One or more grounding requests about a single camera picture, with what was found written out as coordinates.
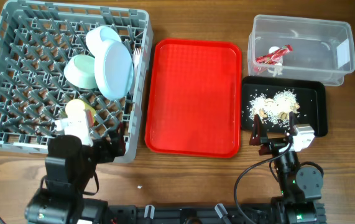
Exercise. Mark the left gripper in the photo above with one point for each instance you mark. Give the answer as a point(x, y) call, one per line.
point(107, 153)

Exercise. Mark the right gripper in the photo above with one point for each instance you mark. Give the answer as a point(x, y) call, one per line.
point(272, 145)

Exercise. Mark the rice and shell scraps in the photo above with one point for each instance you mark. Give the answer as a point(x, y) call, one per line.
point(274, 110)

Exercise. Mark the yellow cup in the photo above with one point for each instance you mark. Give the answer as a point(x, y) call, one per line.
point(77, 104)

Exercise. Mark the white tissue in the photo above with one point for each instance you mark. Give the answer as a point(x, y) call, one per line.
point(277, 70)

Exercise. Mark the red snack wrapper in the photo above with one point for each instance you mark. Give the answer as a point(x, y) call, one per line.
point(274, 57)

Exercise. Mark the light blue plate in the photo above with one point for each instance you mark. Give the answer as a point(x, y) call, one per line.
point(114, 70)

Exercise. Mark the green bowl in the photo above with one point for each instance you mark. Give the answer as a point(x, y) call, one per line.
point(80, 71)

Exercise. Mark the white plastic fork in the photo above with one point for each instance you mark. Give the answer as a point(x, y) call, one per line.
point(137, 52)

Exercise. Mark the light blue bowl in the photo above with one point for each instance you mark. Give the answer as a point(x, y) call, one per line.
point(97, 36)

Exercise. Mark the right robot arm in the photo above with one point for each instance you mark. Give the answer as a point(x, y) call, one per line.
point(300, 182)

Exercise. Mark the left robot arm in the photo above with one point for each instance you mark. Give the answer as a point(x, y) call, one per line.
point(70, 165)

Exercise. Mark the black waste tray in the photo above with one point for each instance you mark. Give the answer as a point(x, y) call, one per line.
point(310, 95)

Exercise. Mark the grey dishwasher rack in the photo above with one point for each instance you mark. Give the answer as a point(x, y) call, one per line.
point(37, 39)

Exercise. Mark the red plastic tray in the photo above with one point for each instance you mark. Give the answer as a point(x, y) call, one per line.
point(194, 106)

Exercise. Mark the clear plastic bin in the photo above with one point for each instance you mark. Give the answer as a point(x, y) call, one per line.
point(323, 50)

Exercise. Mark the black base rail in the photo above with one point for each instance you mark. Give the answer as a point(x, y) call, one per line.
point(258, 213)

